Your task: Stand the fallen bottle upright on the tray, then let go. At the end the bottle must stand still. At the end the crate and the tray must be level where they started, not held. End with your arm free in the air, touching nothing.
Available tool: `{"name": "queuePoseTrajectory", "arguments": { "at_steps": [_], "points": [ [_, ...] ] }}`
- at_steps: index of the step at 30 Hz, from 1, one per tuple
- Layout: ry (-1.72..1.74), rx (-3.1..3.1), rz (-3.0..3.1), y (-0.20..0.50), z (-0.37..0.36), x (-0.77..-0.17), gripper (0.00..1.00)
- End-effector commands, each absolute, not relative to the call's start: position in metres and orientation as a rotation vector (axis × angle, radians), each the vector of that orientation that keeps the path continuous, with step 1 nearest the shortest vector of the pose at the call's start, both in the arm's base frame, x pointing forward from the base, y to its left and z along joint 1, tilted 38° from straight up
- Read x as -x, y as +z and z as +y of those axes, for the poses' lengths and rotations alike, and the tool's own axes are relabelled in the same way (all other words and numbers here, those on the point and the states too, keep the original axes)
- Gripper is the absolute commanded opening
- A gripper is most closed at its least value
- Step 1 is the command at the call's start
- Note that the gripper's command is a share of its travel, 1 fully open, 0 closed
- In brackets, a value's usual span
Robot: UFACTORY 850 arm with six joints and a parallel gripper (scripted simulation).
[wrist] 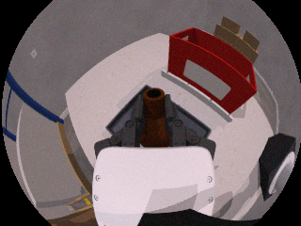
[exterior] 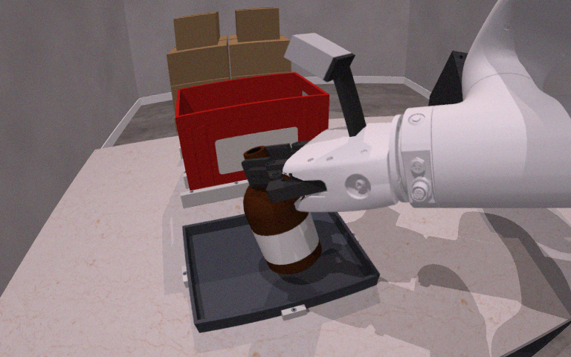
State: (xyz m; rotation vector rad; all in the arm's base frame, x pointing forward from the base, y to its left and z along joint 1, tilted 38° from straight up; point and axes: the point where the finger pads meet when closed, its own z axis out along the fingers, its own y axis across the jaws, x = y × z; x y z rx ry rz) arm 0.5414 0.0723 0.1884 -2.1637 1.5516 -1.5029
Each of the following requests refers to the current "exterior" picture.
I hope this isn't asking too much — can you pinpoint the red open-top crate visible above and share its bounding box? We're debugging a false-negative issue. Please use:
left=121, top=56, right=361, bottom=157
left=175, top=72, right=329, bottom=190

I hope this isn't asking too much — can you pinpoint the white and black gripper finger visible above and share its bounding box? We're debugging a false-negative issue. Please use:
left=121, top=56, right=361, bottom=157
left=265, top=141, right=310, bottom=161
left=242, top=157, right=327, bottom=203

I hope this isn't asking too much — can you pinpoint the brown bottle with white label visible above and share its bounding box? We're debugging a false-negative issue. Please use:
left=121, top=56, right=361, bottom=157
left=243, top=146, right=322, bottom=274

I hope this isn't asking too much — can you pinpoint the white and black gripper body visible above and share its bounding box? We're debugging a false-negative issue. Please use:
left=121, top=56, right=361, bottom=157
left=283, top=115, right=409, bottom=213

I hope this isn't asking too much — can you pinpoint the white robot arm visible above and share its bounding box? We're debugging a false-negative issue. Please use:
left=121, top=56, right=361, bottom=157
left=284, top=0, right=571, bottom=208

